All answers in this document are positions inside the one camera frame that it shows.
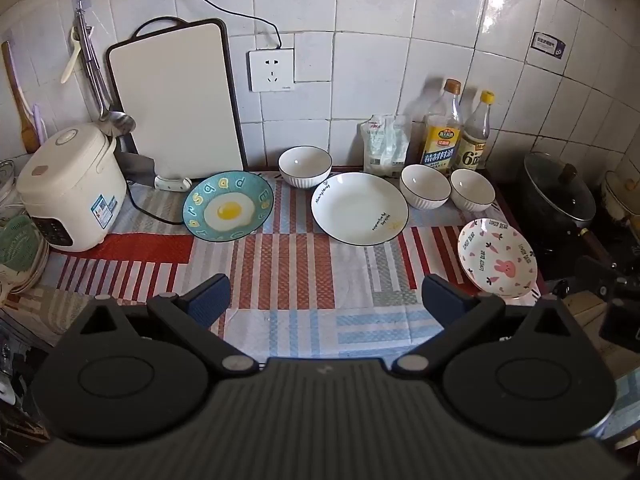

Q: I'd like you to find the wooden spatula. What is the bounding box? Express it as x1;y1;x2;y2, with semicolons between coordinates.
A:
1;41;39;154

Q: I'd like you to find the white wall socket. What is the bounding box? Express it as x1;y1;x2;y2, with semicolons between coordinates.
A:
248;48;296;93

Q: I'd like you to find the striped table cloth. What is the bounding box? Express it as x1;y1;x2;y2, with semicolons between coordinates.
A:
0;169;547;362

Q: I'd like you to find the white salt bag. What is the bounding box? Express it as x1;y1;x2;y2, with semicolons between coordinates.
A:
359;114;414;178

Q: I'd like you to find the white ribbed bowl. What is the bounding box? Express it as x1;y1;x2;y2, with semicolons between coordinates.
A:
278;146;333;190
400;164;453;210
449;168;496;212

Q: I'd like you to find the black gas stove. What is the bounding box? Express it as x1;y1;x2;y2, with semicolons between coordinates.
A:
495;175;640;283

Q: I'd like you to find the yellow cap vinegar bottle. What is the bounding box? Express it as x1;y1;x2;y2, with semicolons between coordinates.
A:
454;90;496;171

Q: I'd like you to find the black rice cooker cord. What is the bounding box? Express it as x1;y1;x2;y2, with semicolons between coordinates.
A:
126;180;187;226

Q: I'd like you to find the blue egg print plate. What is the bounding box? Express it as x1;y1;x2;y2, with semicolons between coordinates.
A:
182;171;275;242

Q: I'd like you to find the white cutting board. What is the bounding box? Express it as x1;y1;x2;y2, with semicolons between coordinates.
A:
105;17;246;181

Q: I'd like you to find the metal ladle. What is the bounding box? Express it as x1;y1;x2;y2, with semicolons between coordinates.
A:
76;1;137;137

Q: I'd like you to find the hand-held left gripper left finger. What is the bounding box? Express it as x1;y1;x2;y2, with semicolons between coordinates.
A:
75;274;258;377

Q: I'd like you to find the glass bowl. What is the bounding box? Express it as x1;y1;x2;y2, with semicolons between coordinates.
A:
0;158;31;221

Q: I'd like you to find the yellow label cooking wine bottle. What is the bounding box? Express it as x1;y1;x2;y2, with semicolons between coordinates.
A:
419;78;464;175

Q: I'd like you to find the large white plate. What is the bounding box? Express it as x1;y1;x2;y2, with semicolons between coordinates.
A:
311;172;410;247

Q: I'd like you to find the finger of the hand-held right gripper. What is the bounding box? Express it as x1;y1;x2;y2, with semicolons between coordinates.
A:
576;256;640;306

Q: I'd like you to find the purple utensil handle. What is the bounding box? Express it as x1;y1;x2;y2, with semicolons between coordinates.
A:
32;104;49;142

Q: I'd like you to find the cream enamel pot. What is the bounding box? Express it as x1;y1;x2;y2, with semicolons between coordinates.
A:
601;169;640;242

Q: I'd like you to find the wall label sticker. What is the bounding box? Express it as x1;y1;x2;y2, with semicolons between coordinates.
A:
531;31;566;60

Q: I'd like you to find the black pot with glass lid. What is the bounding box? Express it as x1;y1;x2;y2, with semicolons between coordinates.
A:
522;151;617;267

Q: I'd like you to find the pink bunny print plate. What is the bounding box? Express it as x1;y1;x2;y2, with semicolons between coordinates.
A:
457;218;539;300

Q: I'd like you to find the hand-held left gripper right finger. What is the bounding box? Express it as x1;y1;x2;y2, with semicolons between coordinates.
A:
392;274;571;377

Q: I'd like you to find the grey cloth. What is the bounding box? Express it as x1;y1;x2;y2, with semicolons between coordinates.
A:
116;152;156;184

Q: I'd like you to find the black power cable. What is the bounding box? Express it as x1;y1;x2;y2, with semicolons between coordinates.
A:
172;0;284;51

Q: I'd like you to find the white rice cooker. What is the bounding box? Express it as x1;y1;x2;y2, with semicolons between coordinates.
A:
16;122;129;253

